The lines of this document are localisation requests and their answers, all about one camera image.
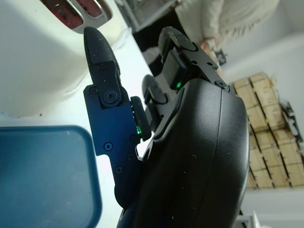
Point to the person's bare hand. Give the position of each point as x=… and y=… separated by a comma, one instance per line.
x=210, y=45

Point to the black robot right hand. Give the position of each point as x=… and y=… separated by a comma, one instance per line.
x=194, y=147

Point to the person in white jacket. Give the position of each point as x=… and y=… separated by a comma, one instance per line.
x=225, y=16

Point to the white two-slot toaster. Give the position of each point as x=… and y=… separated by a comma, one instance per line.
x=35, y=59

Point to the stacked cardboard boxes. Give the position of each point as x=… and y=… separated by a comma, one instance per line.
x=268, y=133

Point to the black object on floor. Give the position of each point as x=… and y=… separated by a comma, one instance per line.
x=289, y=118

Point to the dark blue rectangular tray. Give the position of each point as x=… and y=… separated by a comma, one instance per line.
x=42, y=175

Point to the grey metal table frame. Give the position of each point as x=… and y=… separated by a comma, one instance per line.
x=147, y=12

